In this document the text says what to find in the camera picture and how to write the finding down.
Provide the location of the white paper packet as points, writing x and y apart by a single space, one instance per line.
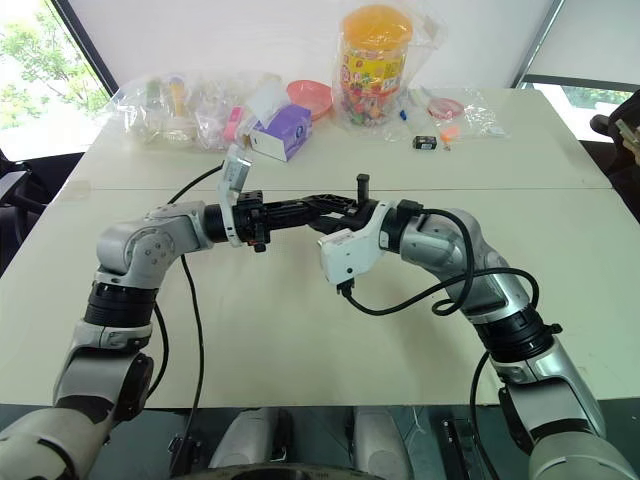
265 100

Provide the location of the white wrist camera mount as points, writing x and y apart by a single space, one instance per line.
235 172
350 252

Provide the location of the candy jar with orange lid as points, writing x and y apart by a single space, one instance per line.
372 65

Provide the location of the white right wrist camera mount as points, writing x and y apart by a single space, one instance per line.
350 252

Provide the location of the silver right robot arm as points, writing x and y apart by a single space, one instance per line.
500 295

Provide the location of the dark rounded robot base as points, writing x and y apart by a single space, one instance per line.
295 472

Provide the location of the clear bag around candy jar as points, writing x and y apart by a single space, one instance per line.
425 50

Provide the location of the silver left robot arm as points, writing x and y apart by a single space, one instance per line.
135 245

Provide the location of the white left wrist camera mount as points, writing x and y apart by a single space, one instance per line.
235 172

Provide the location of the pink small box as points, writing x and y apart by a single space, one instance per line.
233 122

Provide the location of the small orange item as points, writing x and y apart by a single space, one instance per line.
448 134

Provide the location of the yellow bottle in bag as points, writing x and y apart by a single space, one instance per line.
178 97

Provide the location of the green item in bag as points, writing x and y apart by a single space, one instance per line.
153 95

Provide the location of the large clear bag of items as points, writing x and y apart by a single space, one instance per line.
150 120

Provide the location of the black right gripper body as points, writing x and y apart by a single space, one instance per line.
363 207

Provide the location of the black office chair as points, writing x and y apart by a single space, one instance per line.
620 165

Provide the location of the dark chair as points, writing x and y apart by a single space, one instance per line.
30 185

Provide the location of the grey rounded robot leg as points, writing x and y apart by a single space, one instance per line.
247 440
377 442

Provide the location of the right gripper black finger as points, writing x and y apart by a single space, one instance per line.
332 200
332 224

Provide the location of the small black box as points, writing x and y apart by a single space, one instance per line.
426 142

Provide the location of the small clear plastic bag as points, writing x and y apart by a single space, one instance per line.
482 117

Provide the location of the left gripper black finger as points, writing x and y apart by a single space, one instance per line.
292 206
290 221

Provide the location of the purple and white tissue box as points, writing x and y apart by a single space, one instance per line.
282 132

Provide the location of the pink plastic bowl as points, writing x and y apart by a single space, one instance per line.
312 97

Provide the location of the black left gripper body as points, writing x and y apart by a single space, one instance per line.
252 220

